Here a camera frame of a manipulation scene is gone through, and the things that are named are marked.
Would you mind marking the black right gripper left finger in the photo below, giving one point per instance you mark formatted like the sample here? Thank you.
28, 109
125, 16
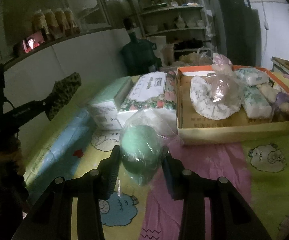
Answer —
72, 206

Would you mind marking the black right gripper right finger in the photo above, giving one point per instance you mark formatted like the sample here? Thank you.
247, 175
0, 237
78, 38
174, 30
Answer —
231, 215

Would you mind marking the leopard print cloth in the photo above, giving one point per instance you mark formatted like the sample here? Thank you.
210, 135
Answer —
61, 94

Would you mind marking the green ball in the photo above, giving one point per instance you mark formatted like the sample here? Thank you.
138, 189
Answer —
142, 141

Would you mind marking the pink item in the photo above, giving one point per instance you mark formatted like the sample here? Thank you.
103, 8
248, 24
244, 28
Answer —
226, 88

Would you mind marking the left hand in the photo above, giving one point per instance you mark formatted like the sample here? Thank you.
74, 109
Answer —
11, 164

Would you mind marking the colourful cartoon table cloth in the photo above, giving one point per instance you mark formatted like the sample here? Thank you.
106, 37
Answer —
252, 154

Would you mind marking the mint green carton box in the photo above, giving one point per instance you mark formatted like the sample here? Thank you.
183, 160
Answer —
104, 106

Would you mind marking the pale green tissue pack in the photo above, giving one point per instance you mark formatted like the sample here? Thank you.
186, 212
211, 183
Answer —
255, 104

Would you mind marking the white fluffy scrunchie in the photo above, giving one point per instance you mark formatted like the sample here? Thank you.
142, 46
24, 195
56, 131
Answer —
203, 104

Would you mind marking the plush doll purple dress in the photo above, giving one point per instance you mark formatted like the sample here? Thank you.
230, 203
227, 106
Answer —
278, 100

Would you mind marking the floral tissue package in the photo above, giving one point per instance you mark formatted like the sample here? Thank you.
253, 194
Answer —
155, 91

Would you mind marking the green water jug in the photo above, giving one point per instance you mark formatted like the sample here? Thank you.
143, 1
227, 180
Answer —
138, 54

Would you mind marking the clear plastic bag on floor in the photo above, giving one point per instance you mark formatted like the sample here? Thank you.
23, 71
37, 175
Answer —
198, 58

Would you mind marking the black refrigerator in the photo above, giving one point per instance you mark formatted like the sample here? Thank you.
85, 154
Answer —
237, 31

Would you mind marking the metal kitchen shelf rack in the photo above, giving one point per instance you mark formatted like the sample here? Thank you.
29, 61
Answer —
183, 23

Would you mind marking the glass door wall cabinet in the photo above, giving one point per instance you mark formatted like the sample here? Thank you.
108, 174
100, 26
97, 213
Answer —
57, 19

